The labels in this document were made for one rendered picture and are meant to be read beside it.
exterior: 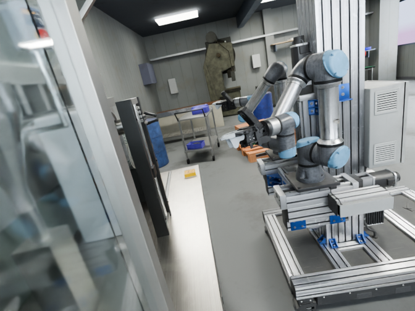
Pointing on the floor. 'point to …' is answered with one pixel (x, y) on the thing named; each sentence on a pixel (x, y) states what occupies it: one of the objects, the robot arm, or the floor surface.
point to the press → (223, 55)
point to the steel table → (180, 131)
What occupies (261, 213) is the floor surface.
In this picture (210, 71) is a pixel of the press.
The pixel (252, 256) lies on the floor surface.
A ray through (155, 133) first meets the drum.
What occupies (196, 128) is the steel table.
